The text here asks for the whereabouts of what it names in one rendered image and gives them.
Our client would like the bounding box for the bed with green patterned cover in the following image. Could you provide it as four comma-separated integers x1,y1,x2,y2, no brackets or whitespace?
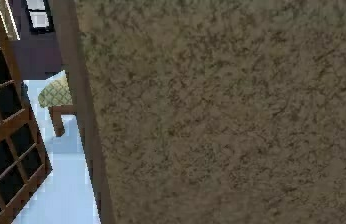
37,70,76,138

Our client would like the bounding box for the black framed window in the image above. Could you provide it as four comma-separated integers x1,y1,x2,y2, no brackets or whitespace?
24,0,55,34

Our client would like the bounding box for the brown wooden shelf unit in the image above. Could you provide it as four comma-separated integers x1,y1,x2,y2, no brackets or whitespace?
0,0,53,224

